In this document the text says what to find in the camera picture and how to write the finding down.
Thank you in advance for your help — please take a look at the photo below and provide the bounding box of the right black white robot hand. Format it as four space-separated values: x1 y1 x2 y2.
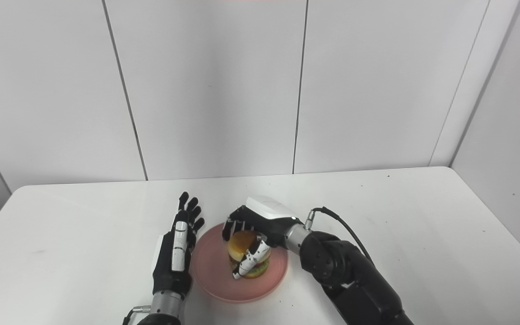
222 195 302 280

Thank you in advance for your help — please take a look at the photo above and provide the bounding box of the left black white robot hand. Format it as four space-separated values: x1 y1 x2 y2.
152 192 205 296

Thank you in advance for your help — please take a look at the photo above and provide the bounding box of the toy hamburger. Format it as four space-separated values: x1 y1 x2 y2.
227 231 271 279

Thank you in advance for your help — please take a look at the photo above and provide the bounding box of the pink round plate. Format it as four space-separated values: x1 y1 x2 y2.
191 223 288 303

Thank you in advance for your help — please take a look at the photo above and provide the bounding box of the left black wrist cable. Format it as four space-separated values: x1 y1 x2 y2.
122 306 152 325

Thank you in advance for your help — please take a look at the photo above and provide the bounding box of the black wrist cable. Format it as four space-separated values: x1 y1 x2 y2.
122 306 152 325
304 207 374 265

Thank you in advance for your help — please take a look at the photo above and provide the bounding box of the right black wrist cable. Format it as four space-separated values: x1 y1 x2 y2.
304 207 374 265

